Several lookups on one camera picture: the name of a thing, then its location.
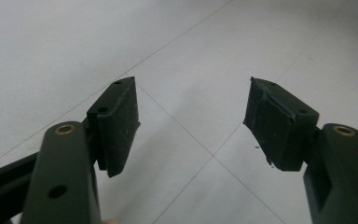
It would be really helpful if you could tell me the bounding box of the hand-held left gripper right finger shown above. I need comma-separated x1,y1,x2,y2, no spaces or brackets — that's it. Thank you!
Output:
242,77,320,172

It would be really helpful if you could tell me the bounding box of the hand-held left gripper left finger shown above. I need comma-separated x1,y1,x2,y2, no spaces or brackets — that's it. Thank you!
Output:
86,76,142,178

